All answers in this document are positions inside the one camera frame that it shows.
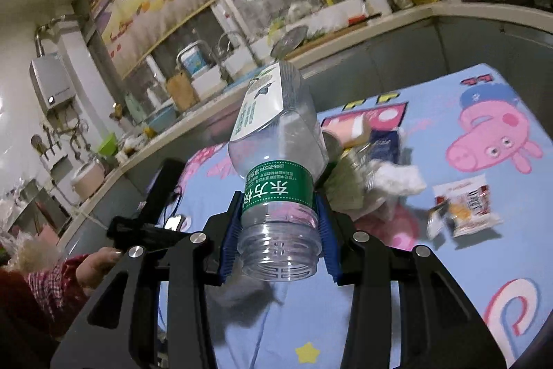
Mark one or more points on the blue plastic basin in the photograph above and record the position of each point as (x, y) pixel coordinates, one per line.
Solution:
(160, 118)

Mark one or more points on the white blue plastic bucket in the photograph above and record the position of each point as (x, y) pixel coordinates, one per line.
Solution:
(194, 60)

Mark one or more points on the white water heater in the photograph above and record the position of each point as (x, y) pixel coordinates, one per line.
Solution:
(52, 83)

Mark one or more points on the metal faucet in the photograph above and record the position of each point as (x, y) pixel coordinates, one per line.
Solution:
(235, 40)

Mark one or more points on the crumpled white tissue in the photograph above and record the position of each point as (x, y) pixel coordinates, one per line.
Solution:
(397, 179)

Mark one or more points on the white foam box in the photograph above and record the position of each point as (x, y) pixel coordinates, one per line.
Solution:
(337, 12)

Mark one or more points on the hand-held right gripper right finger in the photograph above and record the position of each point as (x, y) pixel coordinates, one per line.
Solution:
(329, 239)

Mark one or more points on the round metal strainer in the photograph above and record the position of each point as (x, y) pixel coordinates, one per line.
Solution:
(287, 42)

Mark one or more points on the wooden cutting board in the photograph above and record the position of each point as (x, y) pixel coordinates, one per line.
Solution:
(183, 92)

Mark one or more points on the beige fluffy fur trim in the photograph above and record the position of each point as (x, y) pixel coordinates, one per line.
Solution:
(30, 252)

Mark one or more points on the white snack packet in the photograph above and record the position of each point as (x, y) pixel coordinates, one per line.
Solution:
(471, 209)

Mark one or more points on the printed blanket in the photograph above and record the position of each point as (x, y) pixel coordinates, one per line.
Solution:
(432, 105)

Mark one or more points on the crumpled clear plastic wrapper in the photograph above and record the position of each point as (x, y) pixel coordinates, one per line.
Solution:
(350, 187)

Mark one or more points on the pale cylindrical can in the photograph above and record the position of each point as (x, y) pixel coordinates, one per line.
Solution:
(345, 135)

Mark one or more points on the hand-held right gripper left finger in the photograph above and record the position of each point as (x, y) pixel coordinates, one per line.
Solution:
(231, 239)

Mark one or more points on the person's left hand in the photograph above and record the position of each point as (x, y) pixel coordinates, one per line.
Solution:
(97, 265)

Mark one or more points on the green plastic basin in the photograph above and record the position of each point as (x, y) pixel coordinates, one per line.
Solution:
(108, 146)

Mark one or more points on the blue drink carton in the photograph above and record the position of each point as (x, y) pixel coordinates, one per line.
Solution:
(384, 148)

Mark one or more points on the clear plastic bottle green label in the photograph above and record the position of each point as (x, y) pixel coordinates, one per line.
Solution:
(276, 161)

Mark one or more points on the grey kitchen counter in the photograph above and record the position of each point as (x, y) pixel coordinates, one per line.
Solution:
(389, 44)

